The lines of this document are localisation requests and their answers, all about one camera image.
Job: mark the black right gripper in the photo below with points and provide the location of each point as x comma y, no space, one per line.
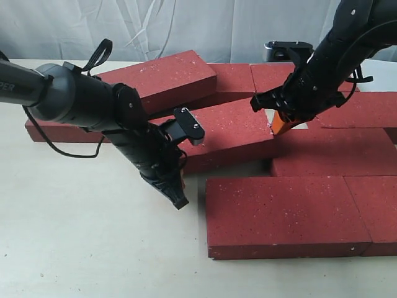
308,91

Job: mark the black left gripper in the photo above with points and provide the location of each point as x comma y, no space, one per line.
161,169

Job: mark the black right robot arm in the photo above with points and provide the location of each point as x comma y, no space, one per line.
360,29

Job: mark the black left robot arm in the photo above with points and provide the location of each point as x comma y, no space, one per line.
63,94

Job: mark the red brick right third row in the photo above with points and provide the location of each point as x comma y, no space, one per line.
334,152

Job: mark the red brick right second row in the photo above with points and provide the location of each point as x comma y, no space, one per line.
363,110

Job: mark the red brick front large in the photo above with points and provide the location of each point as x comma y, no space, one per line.
287,217

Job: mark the pale blue backdrop curtain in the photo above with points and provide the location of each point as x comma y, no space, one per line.
219,31

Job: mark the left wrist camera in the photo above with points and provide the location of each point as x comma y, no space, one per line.
189,127

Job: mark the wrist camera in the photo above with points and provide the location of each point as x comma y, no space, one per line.
189,127
277,51

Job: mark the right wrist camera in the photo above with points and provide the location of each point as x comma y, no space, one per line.
277,51

